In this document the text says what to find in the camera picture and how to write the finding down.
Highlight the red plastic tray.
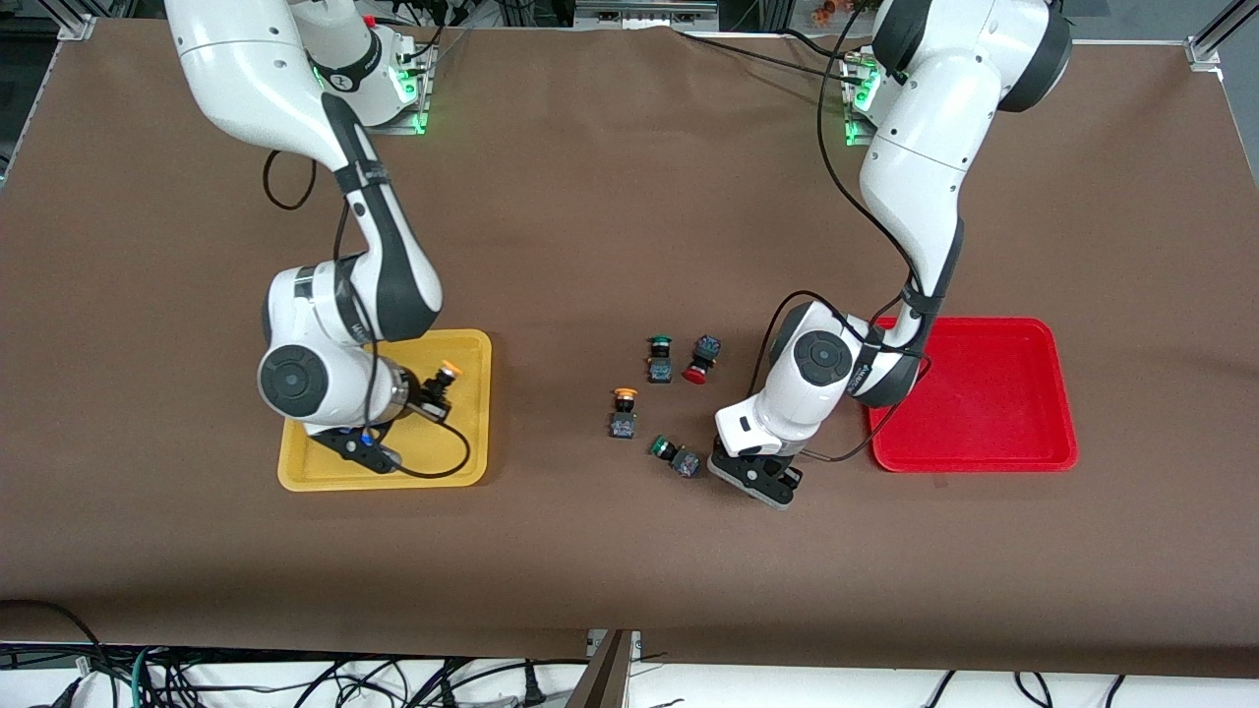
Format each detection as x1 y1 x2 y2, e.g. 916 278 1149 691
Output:
866 317 1080 474

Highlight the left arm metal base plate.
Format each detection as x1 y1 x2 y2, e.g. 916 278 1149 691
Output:
842 54 886 148

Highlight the metal table leg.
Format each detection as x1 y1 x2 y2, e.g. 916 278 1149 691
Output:
565 629 642 708

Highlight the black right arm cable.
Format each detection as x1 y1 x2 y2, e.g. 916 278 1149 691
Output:
261 147 474 482

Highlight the black cable on table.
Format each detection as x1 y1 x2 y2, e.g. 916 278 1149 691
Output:
674 28 876 76

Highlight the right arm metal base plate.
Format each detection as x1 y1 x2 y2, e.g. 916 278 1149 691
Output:
374 29 434 137

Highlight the yellow plastic tray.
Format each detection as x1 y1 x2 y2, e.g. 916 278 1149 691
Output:
277 328 493 492

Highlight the green cable under table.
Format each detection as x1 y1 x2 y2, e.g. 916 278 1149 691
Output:
130 644 166 708

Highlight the grey power strip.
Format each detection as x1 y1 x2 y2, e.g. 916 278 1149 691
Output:
574 0 721 31

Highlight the aluminium frame corner bracket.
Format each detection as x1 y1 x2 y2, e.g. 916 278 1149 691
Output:
1184 0 1259 72
39 0 97 42

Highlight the red push button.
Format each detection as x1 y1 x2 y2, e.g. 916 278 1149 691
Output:
682 334 723 385

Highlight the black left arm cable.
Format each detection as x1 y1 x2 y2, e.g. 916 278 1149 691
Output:
751 0 933 464

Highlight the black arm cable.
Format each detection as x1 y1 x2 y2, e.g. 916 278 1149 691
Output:
751 0 933 464
261 147 474 482

